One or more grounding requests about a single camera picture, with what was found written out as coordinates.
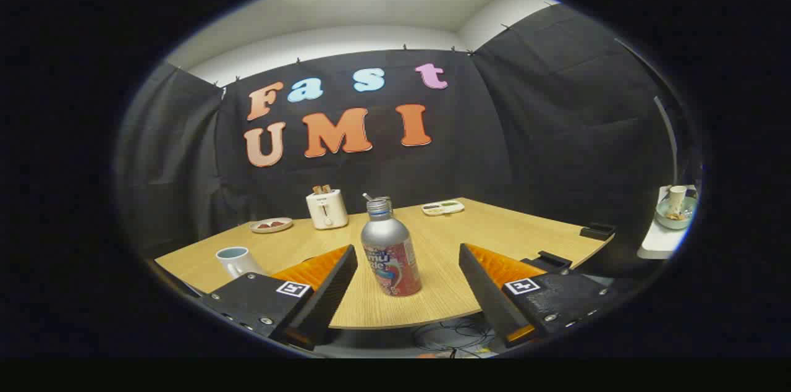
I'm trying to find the white ceramic cup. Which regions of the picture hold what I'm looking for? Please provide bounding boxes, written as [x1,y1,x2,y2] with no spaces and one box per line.
[216,247,268,279]

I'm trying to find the pale green bowl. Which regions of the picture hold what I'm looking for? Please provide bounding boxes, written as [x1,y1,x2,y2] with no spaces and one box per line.
[655,196,698,230]

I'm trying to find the black table clamp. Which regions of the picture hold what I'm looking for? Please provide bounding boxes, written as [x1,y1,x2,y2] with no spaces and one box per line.
[580,223,617,241]
[522,251,573,275]

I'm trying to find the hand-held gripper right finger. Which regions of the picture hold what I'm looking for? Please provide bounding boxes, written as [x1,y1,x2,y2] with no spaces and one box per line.
[459,243,619,348]

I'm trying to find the white side table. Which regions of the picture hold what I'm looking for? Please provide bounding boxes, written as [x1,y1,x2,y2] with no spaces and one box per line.
[638,185,699,260]

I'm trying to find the small round plate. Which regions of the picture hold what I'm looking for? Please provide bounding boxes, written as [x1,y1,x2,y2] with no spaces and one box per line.
[250,218,294,234]

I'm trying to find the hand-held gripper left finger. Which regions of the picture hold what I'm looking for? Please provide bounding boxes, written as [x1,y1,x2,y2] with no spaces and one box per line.
[199,244,358,351]

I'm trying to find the black floor cables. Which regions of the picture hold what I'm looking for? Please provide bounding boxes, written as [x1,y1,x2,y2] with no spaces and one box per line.
[413,318,495,357]

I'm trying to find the white toaster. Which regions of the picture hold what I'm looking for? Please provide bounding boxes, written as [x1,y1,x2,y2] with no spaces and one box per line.
[306,189,349,230]

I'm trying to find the wooden table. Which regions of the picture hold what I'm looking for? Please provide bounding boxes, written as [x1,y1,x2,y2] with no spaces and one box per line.
[154,197,614,330]

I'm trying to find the white divided tray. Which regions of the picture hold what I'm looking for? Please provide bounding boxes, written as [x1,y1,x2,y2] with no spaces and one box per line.
[422,200,465,216]

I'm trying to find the silver juice bottle pink label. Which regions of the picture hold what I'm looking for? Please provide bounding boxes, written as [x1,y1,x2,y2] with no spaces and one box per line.
[361,197,423,297]

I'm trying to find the black backdrop cloth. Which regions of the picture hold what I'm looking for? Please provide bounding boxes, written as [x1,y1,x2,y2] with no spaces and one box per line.
[114,4,677,257]

